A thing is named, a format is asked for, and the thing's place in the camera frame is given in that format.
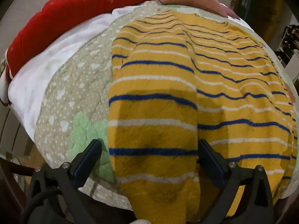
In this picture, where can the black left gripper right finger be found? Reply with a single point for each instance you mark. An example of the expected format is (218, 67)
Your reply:
(245, 194)

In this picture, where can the yellow striped knit sweater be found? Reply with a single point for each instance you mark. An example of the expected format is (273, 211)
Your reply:
(178, 78)

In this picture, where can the purple pillow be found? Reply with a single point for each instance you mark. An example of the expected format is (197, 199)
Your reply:
(230, 12)

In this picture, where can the red patterned pillow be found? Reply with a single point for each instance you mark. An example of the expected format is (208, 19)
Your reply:
(55, 18)

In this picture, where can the patchwork quilted bedspread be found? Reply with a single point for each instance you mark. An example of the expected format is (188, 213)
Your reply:
(75, 108)

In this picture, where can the white bed sheet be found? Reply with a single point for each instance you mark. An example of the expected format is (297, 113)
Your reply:
(27, 88)

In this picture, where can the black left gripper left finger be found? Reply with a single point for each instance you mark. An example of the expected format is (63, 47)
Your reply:
(48, 184)

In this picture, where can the white shelf unit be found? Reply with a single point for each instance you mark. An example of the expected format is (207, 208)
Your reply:
(287, 51)

